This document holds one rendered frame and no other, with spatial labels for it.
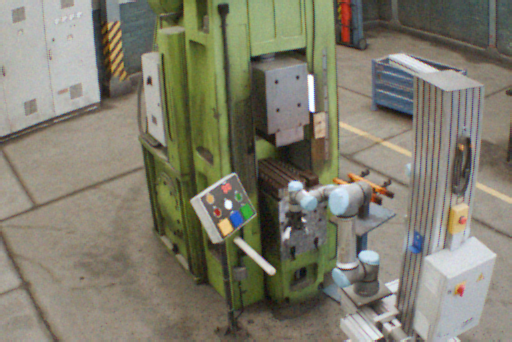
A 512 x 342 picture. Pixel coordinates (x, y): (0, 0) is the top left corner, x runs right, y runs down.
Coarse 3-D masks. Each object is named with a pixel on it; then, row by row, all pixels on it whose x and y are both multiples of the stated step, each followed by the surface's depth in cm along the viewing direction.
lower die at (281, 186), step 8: (272, 160) 407; (264, 168) 397; (280, 168) 394; (272, 176) 386; (280, 176) 385; (296, 176) 384; (272, 184) 378; (280, 184) 377; (288, 184) 375; (304, 184) 381; (280, 192) 373
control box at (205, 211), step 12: (228, 180) 341; (204, 192) 329; (216, 192) 333; (228, 192) 339; (240, 192) 346; (192, 204) 328; (204, 204) 324; (216, 204) 330; (240, 204) 343; (204, 216) 326; (216, 216) 328; (228, 216) 334; (252, 216) 347; (216, 228) 325; (216, 240) 329
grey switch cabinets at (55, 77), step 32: (0, 0) 711; (32, 0) 700; (64, 0) 732; (0, 32) 684; (32, 32) 720; (64, 32) 753; (0, 64) 702; (32, 64) 738; (64, 64) 773; (0, 96) 720; (32, 96) 756; (64, 96) 791; (96, 96) 827; (0, 128) 737; (32, 128) 778
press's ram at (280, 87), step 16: (256, 64) 349; (272, 64) 348; (288, 64) 346; (304, 64) 347; (256, 80) 346; (272, 80) 339; (288, 80) 345; (304, 80) 351; (256, 96) 352; (272, 96) 344; (288, 96) 349; (304, 96) 355; (256, 112) 358; (272, 112) 348; (288, 112) 354; (304, 112) 360; (272, 128) 352; (288, 128) 358
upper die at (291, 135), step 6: (300, 126) 362; (258, 132) 374; (264, 132) 367; (276, 132) 355; (282, 132) 357; (288, 132) 359; (294, 132) 362; (300, 132) 364; (264, 138) 369; (270, 138) 362; (276, 138) 356; (282, 138) 359; (288, 138) 361; (294, 138) 363; (300, 138) 366; (276, 144) 358; (282, 144) 360
